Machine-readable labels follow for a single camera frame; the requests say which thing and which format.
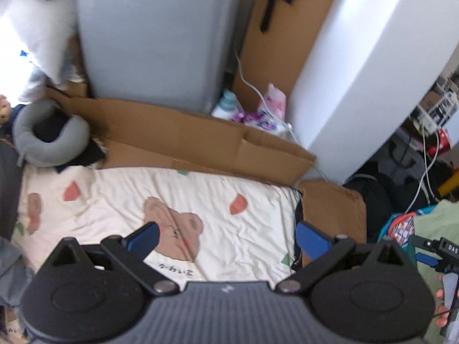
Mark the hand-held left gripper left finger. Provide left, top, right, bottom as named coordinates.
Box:
left=41, top=221, right=180, bottom=296

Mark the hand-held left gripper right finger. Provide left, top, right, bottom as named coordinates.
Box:
left=275, top=221, right=411, bottom=296

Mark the brown printed t-shirt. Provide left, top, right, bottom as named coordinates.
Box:
left=297, top=178, right=367, bottom=266

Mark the person's right hand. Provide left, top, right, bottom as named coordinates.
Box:
left=435, top=274, right=459, bottom=327

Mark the light green cloth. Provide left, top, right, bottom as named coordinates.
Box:
left=412, top=200, right=459, bottom=344

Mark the cream bear print blanket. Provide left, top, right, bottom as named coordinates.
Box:
left=11, top=167, right=302, bottom=282

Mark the black bag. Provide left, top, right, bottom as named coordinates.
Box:
left=343, top=161, right=436, bottom=242

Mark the yellow bar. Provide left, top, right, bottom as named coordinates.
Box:
left=438, top=174, right=459, bottom=196

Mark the red packet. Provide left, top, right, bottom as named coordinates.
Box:
left=426, top=128, right=452, bottom=155

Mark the folded cardboard sheet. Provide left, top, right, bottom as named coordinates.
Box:
left=43, top=88, right=317, bottom=187

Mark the purple packet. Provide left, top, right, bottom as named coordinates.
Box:
left=231, top=110, right=287, bottom=134

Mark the white power strip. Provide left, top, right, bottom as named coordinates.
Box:
left=412, top=91, right=459, bottom=134

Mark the grey neck pillow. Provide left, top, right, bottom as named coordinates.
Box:
left=12, top=98, right=90, bottom=167

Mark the grey-blue garment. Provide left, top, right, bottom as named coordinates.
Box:
left=0, top=238, right=34, bottom=307

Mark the pink plastic bag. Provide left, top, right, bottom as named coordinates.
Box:
left=257, top=83, right=287, bottom=120

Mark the dark grey pillow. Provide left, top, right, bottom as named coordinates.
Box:
left=0, top=140, right=23, bottom=241

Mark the white bottle with blue cap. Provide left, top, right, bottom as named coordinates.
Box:
left=211, top=90, right=245, bottom=120

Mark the teddy bear plush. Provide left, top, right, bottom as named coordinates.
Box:
left=0, top=94, right=13, bottom=126

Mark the upright cardboard sheet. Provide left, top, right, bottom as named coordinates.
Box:
left=231, top=0, right=345, bottom=110

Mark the grey wrapped panel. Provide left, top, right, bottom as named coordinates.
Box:
left=76, top=0, right=266, bottom=114

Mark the white pillow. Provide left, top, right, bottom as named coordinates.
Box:
left=0, top=0, right=79, bottom=83

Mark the white charger cable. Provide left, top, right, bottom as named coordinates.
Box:
left=403, top=125, right=441, bottom=216

